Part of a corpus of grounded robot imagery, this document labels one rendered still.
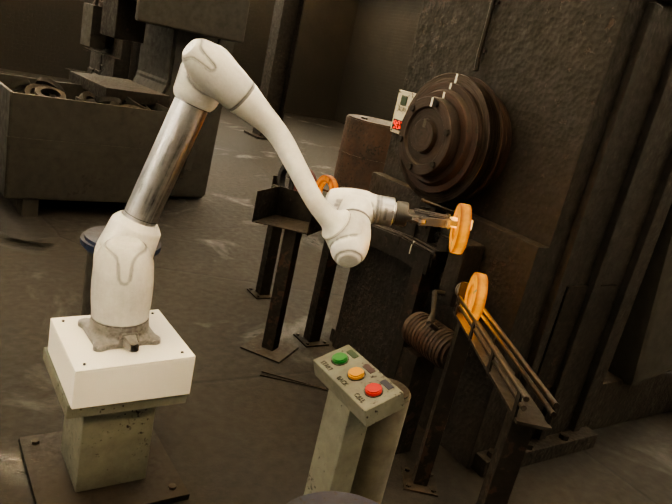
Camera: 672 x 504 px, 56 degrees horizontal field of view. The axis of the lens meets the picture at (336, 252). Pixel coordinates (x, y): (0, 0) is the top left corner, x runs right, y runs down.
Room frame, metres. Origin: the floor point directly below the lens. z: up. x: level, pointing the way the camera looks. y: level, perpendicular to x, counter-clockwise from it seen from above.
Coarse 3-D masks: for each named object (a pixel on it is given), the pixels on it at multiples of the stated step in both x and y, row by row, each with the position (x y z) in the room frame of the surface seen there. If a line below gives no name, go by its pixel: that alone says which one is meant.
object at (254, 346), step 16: (272, 192) 2.72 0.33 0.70; (288, 192) 2.76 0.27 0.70; (256, 208) 2.60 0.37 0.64; (272, 208) 2.74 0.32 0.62; (288, 208) 2.76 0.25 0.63; (304, 208) 2.73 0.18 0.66; (272, 224) 2.58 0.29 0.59; (288, 224) 2.62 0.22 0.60; (304, 224) 2.66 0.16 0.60; (288, 240) 2.60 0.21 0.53; (288, 256) 2.60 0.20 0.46; (288, 272) 2.60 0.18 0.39; (288, 288) 2.63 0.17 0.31; (272, 304) 2.61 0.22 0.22; (272, 320) 2.60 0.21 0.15; (256, 336) 2.71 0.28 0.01; (272, 336) 2.60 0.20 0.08; (256, 352) 2.55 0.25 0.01; (272, 352) 2.58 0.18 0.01; (288, 352) 2.62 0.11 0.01
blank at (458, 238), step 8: (456, 208) 1.92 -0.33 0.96; (464, 208) 1.84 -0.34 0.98; (456, 216) 1.89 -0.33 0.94; (464, 216) 1.82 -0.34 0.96; (464, 224) 1.81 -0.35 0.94; (456, 232) 1.83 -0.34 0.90; (464, 232) 1.80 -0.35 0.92; (456, 240) 1.81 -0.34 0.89; (464, 240) 1.80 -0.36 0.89; (456, 248) 1.82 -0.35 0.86; (464, 248) 1.81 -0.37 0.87
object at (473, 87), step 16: (432, 80) 2.46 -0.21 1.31; (448, 80) 2.39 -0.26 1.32; (464, 80) 2.32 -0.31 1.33; (416, 96) 2.51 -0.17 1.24; (480, 96) 2.24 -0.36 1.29; (480, 112) 2.23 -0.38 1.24; (496, 112) 2.25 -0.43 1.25; (496, 128) 2.22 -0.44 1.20; (480, 144) 2.20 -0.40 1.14; (496, 144) 2.21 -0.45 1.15; (400, 160) 2.51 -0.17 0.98; (480, 160) 2.18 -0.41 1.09; (480, 176) 2.21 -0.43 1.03; (416, 192) 2.40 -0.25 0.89; (448, 192) 2.27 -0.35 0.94; (464, 192) 2.24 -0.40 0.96
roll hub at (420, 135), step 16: (416, 112) 2.37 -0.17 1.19; (432, 112) 2.31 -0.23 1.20; (448, 112) 2.23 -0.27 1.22; (400, 128) 2.42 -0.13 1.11; (416, 128) 2.33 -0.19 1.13; (432, 128) 2.27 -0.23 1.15; (448, 128) 2.21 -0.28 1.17; (400, 144) 2.40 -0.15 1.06; (416, 144) 2.32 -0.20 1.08; (432, 144) 2.26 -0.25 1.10; (448, 144) 2.20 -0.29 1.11; (416, 160) 2.33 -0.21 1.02; (432, 160) 2.24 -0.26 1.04; (448, 160) 2.22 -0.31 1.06
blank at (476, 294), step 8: (472, 280) 1.91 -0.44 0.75; (480, 280) 1.84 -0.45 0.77; (472, 288) 1.91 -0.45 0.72; (480, 288) 1.82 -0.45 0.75; (472, 296) 1.91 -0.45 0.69; (480, 296) 1.81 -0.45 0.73; (472, 304) 1.82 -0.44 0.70; (480, 304) 1.80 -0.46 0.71; (472, 312) 1.81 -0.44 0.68; (480, 312) 1.80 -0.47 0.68
